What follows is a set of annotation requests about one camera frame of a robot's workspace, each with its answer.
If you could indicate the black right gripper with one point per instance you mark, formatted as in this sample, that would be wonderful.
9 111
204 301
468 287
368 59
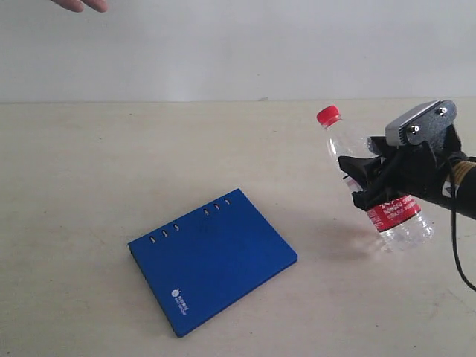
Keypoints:
431 171

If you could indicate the clear water bottle red label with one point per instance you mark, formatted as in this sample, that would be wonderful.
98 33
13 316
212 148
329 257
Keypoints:
400 222

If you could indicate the blue ring binder notebook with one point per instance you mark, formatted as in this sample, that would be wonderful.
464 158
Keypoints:
206 260

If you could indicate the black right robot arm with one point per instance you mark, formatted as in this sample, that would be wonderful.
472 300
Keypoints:
467 207

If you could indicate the person's bare hand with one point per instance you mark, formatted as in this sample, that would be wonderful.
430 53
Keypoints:
78 6

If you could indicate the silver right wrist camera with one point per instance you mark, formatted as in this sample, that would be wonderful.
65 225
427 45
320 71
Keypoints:
421 123

